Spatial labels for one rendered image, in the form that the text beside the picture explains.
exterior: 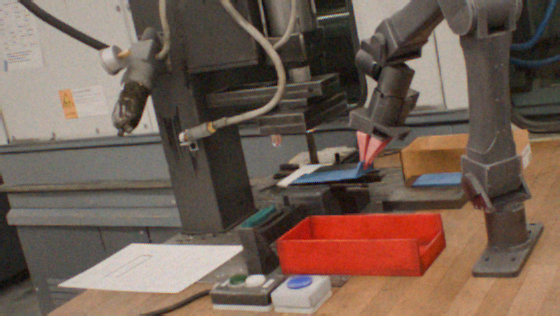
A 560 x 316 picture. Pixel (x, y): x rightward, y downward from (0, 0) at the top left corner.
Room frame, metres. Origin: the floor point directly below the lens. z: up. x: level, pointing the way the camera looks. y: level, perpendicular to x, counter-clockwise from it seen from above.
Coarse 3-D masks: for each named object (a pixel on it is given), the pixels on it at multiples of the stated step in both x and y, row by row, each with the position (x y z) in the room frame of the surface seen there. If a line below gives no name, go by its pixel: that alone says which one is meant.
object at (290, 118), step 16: (288, 64) 1.46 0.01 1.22; (288, 80) 1.53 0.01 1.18; (304, 80) 1.46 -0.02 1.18; (320, 80) 1.42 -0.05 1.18; (336, 80) 1.47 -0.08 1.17; (208, 96) 1.54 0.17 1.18; (224, 96) 1.52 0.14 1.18; (240, 96) 1.50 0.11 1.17; (256, 96) 1.48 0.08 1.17; (272, 96) 1.46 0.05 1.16; (288, 96) 1.44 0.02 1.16; (304, 96) 1.43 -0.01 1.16; (320, 96) 1.46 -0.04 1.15; (336, 96) 1.48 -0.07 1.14; (272, 112) 1.42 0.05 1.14; (288, 112) 1.39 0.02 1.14; (304, 112) 1.36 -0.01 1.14; (320, 112) 1.41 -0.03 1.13; (336, 112) 1.47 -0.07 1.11; (272, 128) 1.39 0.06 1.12; (288, 128) 1.38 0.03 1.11; (304, 128) 1.36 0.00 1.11; (272, 144) 1.42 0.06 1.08
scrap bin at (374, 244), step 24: (312, 216) 1.32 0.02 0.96; (336, 216) 1.30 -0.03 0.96; (360, 216) 1.28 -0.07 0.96; (384, 216) 1.25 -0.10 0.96; (408, 216) 1.23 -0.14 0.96; (432, 216) 1.21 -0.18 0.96; (288, 240) 1.22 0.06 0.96; (312, 240) 1.20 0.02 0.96; (336, 240) 1.17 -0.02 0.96; (360, 240) 1.15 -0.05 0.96; (384, 240) 1.13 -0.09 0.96; (408, 240) 1.11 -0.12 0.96; (432, 240) 1.17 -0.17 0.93; (288, 264) 1.22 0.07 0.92; (312, 264) 1.20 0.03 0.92; (336, 264) 1.18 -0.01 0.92; (360, 264) 1.15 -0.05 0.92; (384, 264) 1.13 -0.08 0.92; (408, 264) 1.11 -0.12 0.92
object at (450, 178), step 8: (424, 176) 1.56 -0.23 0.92; (432, 176) 1.55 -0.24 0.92; (440, 176) 1.54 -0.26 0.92; (448, 176) 1.53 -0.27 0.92; (456, 176) 1.52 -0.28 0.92; (416, 184) 1.52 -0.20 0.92; (424, 184) 1.51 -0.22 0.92; (432, 184) 1.50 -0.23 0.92; (440, 184) 1.49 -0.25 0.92; (448, 184) 1.48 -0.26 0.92
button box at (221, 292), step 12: (264, 276) 1.16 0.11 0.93; (276, 276) 1.15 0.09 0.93; (216, 288) 1.14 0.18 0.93; (228, 288) 1.14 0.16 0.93; (240, 288) 1.13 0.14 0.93; (252, 288) 1.12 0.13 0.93; (264, 288) 1.11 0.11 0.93; (276, 288) 1.11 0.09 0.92; (192, 300) 1.18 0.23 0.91; (216, 300) 1.13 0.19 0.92; (228, 300) 1.12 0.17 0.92; (240, 300) 1.11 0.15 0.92; (252, 300) 1.10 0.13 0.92; (264, 300) 1.09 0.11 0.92; (156, 312) 1.15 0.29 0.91
